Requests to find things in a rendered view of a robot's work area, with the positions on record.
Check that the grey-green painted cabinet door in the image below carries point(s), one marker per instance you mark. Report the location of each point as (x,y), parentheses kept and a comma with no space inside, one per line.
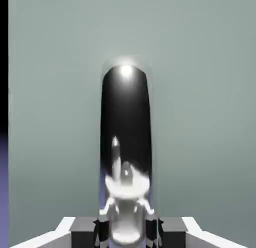
(190,92)

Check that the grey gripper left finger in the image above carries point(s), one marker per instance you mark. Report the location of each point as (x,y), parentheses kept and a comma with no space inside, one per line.
(80,232)

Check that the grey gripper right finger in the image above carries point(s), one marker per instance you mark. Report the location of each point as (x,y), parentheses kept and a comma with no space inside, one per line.
(176,232)

